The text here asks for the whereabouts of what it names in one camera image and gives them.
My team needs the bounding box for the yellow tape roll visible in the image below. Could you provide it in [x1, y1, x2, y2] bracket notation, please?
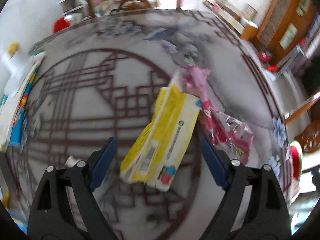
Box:
[7, 42, 20, 57]

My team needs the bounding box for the red dustpan and broom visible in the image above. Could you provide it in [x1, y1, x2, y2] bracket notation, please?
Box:
[263, 65, 285, 81]

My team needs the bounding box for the pink foil snack wrapper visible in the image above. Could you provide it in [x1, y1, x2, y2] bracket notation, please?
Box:
[183, 65, 254, 165]

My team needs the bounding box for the red bag on floor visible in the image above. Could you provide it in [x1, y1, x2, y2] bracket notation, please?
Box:
[53, 14, 81, 33]

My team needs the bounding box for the wooden tv cabinet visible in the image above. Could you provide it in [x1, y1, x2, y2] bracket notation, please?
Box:
[204, 0, 259, 41]

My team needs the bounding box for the carved wooden chair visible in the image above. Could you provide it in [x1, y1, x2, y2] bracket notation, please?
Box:
[283, 89, 320, 173]

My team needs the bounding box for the red small trash bin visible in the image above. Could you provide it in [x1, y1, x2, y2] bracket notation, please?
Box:
[258, 50, 272, 63]

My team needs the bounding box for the yellow torn carton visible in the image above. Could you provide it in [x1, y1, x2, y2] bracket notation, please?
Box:
[119, 70, 201, 191]

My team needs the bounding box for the stack of books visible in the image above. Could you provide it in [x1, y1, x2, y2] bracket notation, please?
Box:
[0, 65, 40, 153]

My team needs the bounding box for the white desk lamp base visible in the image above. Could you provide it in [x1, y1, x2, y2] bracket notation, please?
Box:
[2, 51, 47, 98]

